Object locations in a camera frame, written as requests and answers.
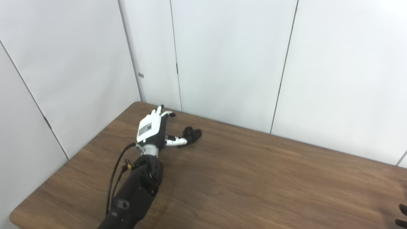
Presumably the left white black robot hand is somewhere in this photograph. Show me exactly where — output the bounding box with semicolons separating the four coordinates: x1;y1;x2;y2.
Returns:
136;105;188;150

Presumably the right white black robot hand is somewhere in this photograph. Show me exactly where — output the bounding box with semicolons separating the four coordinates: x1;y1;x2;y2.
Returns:
395;204;407;228

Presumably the black plastic holder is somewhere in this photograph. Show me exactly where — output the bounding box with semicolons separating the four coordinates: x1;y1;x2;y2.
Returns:
183;126;203;147

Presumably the thin wire with yellow connector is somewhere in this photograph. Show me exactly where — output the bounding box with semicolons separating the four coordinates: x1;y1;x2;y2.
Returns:
110;159;132;210

